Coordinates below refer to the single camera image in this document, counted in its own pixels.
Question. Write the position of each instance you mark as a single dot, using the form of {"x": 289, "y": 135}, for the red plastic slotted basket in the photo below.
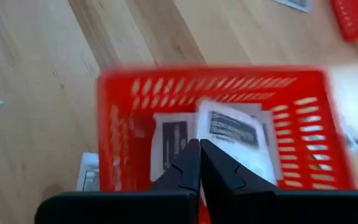
{"x": 120, "y": 93}
{"x": 356, "y": 18}

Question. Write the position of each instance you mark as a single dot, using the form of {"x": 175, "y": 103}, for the white first aid packet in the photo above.
{"x": 89, "y": 174}
{"x": 294, "y": 3}

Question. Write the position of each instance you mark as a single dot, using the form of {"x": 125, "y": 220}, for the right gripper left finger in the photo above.
{"x": 188, "y": 174}

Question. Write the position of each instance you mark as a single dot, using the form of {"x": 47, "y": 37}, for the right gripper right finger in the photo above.
{"x": 219, "y": 174}

